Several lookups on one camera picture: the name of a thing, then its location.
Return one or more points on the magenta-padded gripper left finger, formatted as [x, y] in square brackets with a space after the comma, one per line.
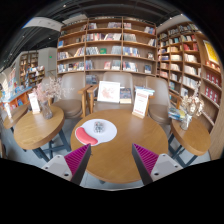
[76, 159]

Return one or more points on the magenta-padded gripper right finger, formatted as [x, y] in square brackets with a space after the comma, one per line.
[146, 159]

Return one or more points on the transparent computer mouse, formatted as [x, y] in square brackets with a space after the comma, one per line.
[99, 127]

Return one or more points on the white mouse pad red rest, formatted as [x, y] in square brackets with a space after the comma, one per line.
[108, 131]

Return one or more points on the round wooden side table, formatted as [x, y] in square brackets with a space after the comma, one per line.
[193, 138]
[36, 128]

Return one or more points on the colourful book stack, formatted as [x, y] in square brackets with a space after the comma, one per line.
[176, 114]

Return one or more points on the white sign in wooden stand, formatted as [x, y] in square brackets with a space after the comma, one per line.
[140, 101]

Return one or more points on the beige wooden armchair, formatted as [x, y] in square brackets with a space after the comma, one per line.
[160, 100]
[115, 77]
[71, 93]

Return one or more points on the dark book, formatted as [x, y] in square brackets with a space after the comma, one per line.
[125, 95]

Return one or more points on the light blue book stack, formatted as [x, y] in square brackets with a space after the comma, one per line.
[145, 89]

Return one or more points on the small white table card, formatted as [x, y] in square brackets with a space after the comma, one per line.
[34, 102]

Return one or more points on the glass vase cream dried flowers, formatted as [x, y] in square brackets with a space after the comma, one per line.
[192, 105]

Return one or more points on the glass vase pink dried flowers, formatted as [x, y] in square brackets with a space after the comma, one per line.
[46, 91]

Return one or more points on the white framed picture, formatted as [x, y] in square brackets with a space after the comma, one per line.
[108, 91]

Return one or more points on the orange book display table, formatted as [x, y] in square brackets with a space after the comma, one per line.
[18, 96]

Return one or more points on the small distant wooden bookshelf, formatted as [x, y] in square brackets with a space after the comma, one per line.
[30, 66]

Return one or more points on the wooden bookshelf with yellow poster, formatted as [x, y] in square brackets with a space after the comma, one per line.
[186, 56]

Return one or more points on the large wooden bookshelf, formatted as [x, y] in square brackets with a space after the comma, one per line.
[106, 43]

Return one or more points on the white hanging ceiling sign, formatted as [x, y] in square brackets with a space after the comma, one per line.
[43, 23]

